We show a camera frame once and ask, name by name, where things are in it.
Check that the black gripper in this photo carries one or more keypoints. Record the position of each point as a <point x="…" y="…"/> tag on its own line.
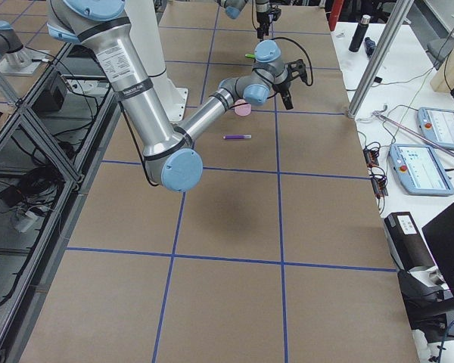
<point x="280" y="88"/>
<point x="262" y="17"/>

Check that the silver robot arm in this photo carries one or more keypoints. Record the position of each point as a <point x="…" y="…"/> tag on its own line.
<point x="233" y="9"/>
<point x="168" y="157"/>

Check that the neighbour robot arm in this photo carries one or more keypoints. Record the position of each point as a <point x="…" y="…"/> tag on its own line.
<point x="15" y="58"/>

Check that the pink mesh pen holder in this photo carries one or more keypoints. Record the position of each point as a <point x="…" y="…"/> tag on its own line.
<point x="242" y="108"/>

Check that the purple marker pen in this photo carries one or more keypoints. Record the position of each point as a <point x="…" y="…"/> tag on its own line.
<point x="237" y="137"/>

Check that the metal reacher grabber stick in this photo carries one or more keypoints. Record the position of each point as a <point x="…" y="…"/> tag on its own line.
<point x="382" y="115"/>

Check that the black water bottle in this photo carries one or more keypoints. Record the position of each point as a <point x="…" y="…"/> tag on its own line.
<point x="360" y="32"/>

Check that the near teach pendant tablet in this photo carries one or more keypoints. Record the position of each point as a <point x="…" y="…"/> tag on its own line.
<point x="419" y="170"/>

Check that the teach pendant tablet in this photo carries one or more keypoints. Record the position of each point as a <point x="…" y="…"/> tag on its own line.
<point x="437" y="125"/>
<point x="419" y="170"/>

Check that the far teach pendant tablet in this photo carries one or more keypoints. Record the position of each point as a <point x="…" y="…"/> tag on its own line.
<point x="437" y="125"/>

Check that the black cardboard box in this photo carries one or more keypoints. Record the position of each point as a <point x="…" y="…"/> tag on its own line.
<point x="406" y="244"/>

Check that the black monitor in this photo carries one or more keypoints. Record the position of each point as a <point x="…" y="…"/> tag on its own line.
<point x="439" y="235"/>

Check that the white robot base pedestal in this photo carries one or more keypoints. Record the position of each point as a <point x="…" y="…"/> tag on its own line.
<point x="166" y="72"/>

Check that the aluminium frame post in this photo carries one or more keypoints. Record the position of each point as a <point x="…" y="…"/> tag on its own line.
<point x="388" y="35"/>

